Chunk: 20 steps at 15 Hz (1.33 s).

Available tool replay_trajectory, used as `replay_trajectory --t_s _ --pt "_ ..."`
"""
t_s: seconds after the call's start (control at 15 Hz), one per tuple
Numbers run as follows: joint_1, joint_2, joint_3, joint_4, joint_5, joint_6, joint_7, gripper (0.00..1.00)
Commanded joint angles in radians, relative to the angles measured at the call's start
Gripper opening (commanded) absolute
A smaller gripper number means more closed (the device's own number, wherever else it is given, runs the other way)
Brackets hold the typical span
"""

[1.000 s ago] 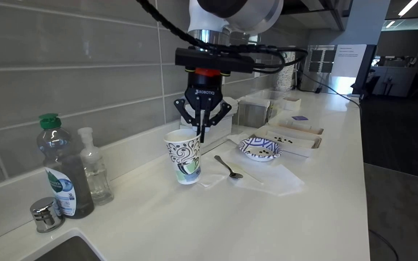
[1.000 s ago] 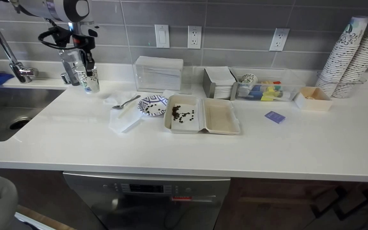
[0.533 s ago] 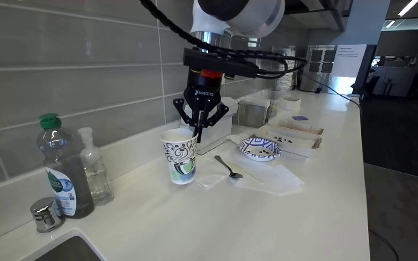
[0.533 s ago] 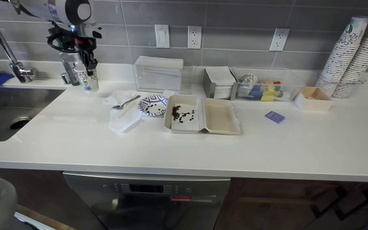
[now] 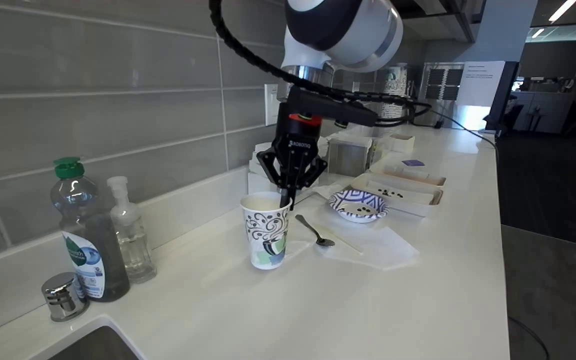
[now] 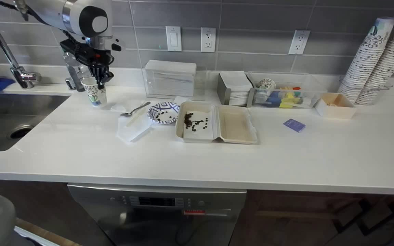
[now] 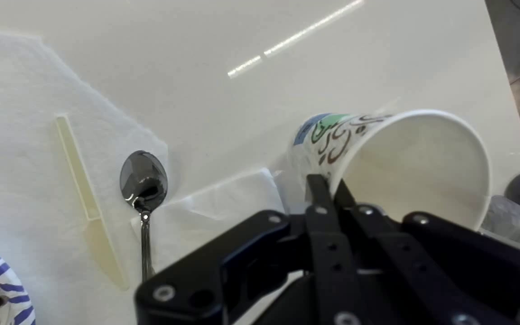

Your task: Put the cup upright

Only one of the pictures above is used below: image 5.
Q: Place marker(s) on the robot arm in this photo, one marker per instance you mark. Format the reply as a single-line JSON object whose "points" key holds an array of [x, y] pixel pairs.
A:
{"points": [[353, 30]]}

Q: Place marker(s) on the clear pump soap dispenser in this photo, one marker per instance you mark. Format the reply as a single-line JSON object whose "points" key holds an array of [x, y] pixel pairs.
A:
{"points": [[130, 235]]}

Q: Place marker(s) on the metal spoon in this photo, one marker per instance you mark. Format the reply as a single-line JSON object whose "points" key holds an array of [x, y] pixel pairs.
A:
{"points": [[324, 241]]}

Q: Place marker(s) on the black post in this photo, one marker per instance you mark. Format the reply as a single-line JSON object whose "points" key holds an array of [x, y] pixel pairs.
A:
{"points": [[503, 100]]}

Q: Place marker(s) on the metal napkin dispenser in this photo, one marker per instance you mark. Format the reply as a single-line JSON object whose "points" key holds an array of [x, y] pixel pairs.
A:
{"points": [[349, 157]]}

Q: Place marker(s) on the blue patterned paper bowl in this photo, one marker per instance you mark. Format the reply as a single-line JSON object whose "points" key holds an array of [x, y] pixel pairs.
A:
{"points": [[359, 200]]}

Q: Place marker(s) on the stack of paper cups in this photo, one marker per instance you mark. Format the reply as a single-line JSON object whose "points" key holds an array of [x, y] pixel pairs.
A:
{"points": [[393, 82]]}

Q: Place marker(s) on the chrome sink knob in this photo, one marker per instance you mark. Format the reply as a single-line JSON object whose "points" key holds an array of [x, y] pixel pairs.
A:
{"points": [[64, 297]]}

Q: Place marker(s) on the dish soap bottle green cap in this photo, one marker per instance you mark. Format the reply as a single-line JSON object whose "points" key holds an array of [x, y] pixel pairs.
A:
{"points": [[90, 240]]}

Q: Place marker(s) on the grey appliance with vents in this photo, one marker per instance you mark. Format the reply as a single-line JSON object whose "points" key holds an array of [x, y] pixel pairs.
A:
{"points": [[440, 85]]}

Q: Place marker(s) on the ceiling light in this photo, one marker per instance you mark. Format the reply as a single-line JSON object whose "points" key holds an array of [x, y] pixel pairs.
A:
{"points": [[563, 10]]}

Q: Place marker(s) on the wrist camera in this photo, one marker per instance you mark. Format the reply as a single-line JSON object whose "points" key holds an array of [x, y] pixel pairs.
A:
{"points": [[340, 111]]}

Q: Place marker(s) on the white paper sign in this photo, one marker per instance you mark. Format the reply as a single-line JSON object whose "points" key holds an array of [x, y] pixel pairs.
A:
{"points": [[479, 84]]}

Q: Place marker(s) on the white tray with dark beans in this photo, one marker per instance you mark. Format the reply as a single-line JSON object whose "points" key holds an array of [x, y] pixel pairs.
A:
{"points": [[408, 197]]}

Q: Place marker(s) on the sink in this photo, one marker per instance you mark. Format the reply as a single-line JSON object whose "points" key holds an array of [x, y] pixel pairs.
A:
{"points": [[95, 347]]}

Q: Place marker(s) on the patterned paper cup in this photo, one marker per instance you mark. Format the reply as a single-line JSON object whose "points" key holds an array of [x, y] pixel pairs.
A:
{"points": [[266, 235]]}

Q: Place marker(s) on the white paper napkin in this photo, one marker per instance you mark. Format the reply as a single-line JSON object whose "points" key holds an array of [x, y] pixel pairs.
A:
{"points": [[383, 247]]}

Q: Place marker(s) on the grey office counter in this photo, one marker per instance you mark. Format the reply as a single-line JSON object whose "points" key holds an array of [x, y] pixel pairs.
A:
{"points": [[543, 110]]}

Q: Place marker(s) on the white wall switch plate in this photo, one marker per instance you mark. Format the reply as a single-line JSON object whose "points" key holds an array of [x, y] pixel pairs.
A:
{"points": [[270, 105]]}

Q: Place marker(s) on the stack of white napkins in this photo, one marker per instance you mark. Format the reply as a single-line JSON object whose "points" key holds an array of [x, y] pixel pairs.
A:
{"points": [[259, 177]]}

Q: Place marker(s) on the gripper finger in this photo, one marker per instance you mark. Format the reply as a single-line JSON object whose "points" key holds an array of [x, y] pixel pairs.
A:
{"points": [[270, 162], [313, 170]]}

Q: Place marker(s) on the small white box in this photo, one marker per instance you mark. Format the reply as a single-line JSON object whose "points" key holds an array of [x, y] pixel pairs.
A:
{"points": [[401, 142]]}

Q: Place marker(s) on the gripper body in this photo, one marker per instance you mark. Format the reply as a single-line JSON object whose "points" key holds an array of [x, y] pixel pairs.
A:
{"points": [[299, 142]]}

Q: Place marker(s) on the purple sachet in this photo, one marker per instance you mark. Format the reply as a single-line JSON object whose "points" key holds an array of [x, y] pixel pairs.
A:
{"points": [[413, 162]]}

